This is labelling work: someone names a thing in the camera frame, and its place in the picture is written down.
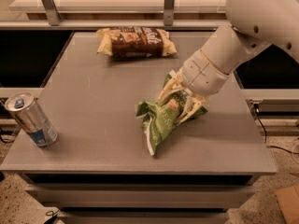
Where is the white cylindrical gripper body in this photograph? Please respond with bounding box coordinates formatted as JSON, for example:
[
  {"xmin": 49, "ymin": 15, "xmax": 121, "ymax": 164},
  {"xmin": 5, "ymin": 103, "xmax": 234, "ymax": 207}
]
[{"xmin": 180, "ymin": 50, "xmax": 229, "ymax": 96}]

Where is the black cable on floor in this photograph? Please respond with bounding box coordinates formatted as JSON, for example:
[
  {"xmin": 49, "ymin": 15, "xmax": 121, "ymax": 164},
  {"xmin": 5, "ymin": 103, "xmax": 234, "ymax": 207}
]
[{"xmin": 253, "ymin": 103, "xmax": 299, "ymax": 156}]

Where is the metal frame railing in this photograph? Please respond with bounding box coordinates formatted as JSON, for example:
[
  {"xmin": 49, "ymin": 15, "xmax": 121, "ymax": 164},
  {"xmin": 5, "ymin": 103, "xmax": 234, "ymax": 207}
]
[{"xmin": 0, "ymin": 0, "xmax": 227, "ymax": 30}]

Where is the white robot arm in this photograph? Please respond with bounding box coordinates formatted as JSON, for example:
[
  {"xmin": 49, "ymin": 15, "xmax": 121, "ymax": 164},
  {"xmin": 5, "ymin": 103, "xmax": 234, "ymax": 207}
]
[{"xmin": 158, "ymin": 0, "xmax": 299, "ymax": 124}]

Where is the silver blue energy drink can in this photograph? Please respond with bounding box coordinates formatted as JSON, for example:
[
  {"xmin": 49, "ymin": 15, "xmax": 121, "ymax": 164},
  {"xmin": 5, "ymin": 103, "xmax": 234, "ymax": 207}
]
[{"xmin": 5, "ymin": 92, "xmax": 58, "ymax": 147}]

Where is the green jalapeno chip bag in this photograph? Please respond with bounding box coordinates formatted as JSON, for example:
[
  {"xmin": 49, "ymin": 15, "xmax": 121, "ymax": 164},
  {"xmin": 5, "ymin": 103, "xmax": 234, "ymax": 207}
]
[{"xmin": 135, "ymin": 71, "xmax": 207, "ymax": 156}]

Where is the grey table with drawers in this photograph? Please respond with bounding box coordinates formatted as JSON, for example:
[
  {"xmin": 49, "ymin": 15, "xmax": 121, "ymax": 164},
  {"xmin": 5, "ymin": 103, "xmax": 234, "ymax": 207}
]
[{"xmin": 2, "ymin": 33, "xmax": 277, "ymax": 224}]

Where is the cardboard box corner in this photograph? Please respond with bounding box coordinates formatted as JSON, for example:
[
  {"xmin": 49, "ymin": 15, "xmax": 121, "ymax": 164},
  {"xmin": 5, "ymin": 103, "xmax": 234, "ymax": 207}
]
[{"xmin": 275, "ymin": 186, "xmax": 299, "ymax": 224}]

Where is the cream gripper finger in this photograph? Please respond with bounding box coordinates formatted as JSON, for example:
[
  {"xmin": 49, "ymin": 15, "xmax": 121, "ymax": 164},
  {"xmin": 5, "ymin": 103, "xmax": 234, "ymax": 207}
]
[
  {"xmin": 176, "ymin": 94, "xmax": 207, "ymax": 124},
  {"xmin": 157, "ymin": 70, "xmax": 186, "ymax": 105}
]

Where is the brown chip bag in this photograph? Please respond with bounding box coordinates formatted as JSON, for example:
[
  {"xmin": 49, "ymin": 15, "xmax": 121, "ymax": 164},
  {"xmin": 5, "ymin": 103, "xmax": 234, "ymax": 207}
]
[{"xmin": 96, "ymin": 27, "xmax": 177, "ymax": 59}]

